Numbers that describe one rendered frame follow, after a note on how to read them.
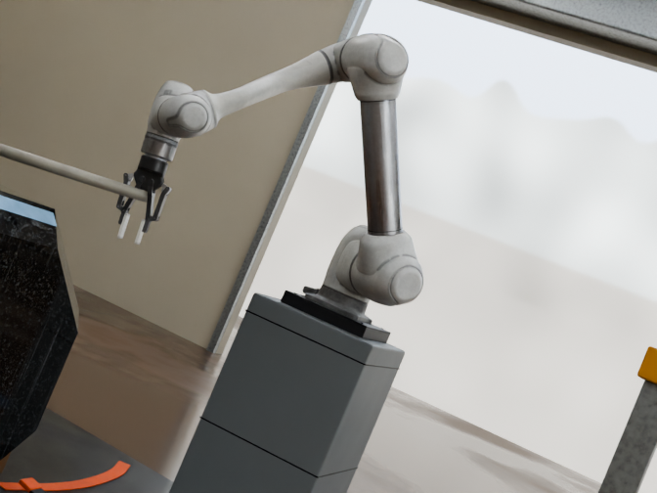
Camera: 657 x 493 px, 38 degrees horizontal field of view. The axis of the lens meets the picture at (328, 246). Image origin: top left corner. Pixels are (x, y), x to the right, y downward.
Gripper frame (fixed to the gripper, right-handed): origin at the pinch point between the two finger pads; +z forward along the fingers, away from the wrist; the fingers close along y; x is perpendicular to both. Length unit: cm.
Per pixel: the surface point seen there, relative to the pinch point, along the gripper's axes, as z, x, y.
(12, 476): 82, -24, 18
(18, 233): 7.2, 39.9, 13.1
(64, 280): 16.1, 22.3, 5.6
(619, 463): 15, 14, -137
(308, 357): 19, -20, -55
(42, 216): 2.6, 28.5, 13.4
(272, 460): 50, -19, -54
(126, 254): 43, -496, 147
